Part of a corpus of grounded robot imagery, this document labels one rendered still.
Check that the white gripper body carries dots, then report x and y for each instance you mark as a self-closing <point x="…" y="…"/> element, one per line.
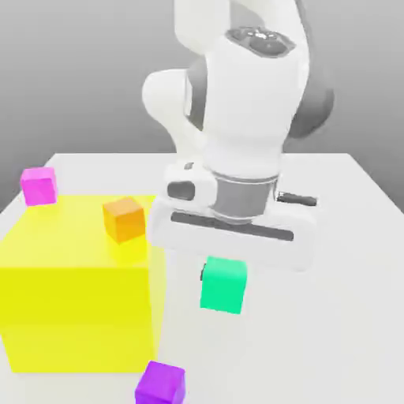
<point x="233" y="243"/>

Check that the small purple cube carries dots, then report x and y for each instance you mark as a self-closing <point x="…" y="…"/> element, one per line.
<point x="161" y="383"/>

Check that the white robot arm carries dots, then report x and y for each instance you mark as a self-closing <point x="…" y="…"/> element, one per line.
<point x="243" y="126"/>

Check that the small pink cube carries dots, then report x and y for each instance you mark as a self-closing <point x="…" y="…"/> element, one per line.
<point x="39" y="186"/>

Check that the small green cube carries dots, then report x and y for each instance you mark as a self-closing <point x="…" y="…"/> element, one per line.
<point x="222" y="285"/>

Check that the large yellow box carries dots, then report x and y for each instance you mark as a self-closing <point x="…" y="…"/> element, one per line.
<point x="72" y="300"/>

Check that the small orange cube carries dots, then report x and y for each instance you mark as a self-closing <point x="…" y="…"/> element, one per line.
<point x="123" y="219"/>

